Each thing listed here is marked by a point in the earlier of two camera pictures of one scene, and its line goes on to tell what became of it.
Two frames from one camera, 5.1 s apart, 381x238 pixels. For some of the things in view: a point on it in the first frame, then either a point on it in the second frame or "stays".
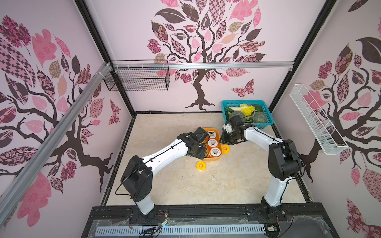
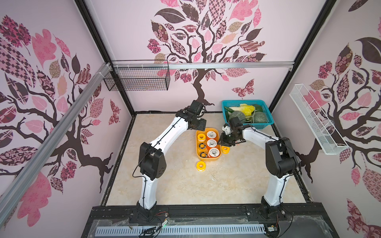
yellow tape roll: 225,148 stays
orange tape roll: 212,143 stays
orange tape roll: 215,152 stays
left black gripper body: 198,152 -> 197,124
